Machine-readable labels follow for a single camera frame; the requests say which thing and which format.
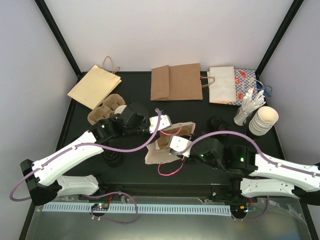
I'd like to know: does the cake print paper bag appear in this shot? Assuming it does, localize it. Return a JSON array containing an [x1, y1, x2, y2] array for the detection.
[[144, 121, 196, 177]]

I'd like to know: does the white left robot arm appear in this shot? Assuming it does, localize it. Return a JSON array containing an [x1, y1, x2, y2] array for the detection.
[[20, 102, 171, 206]]

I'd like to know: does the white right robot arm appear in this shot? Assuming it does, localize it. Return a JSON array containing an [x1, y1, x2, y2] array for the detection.
[[187, 138, 320, 206]]

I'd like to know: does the white paper coffee cup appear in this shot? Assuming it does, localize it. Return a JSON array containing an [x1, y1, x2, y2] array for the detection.
[[114, 105, 127, 115]]

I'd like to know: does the brown pulp cup carrier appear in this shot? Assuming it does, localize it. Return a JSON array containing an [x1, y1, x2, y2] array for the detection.
[[87, 94, 126, 125]]

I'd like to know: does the stack of black lids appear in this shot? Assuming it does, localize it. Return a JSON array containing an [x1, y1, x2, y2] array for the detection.
[[102, 150, 124, 168]]

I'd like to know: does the black cup lid stack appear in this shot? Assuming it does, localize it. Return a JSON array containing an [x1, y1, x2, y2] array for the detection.
[[207, 117, 230, 132]]

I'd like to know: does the stack of paper cups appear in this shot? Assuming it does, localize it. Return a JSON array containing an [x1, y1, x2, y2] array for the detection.
[[248, 106, 279, 137]]

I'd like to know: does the white plastic cutlery bunch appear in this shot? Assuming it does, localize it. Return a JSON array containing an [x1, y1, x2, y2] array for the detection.
[[233, 88, 266, 126]]

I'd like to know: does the brown kraft paper bag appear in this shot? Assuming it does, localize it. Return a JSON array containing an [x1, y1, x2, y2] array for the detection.
[[150, 63, 203, 101]]

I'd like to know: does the white paper bag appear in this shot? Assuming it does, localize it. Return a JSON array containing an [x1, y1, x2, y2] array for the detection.
[[200, 66, 237, 104]]

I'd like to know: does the red blue patterned bag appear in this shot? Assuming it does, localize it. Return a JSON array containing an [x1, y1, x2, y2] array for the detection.
[[228, 68, 273, 106]]

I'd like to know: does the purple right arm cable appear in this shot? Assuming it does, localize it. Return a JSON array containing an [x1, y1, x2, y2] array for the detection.
[[181, 131, 320, 221]]

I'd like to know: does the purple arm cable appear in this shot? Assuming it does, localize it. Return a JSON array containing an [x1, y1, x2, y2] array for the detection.
[[181, 131, 320, 221], [11, 108, 163, 224]]

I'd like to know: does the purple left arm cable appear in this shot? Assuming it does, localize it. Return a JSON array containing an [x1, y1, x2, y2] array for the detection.
[[11, 108, 163, 224]]

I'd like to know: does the tan paper bag with handles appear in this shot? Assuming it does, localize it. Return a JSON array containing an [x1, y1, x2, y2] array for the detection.
[[67, 65, 122, 110]]

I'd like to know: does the white perforated front rail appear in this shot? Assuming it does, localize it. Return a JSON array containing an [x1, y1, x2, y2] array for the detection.
[[42, 202, 232, 217]]

